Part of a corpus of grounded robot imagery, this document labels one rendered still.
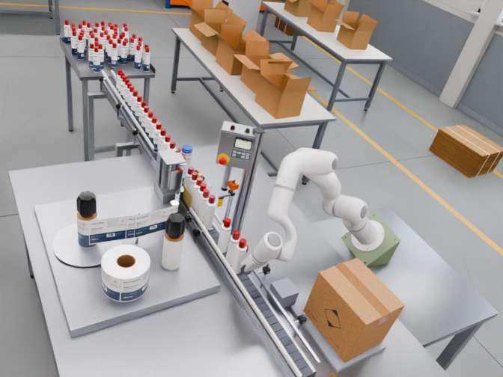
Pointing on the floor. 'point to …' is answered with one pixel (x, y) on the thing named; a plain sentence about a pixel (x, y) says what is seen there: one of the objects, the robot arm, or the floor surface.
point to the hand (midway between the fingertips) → (247, 270)
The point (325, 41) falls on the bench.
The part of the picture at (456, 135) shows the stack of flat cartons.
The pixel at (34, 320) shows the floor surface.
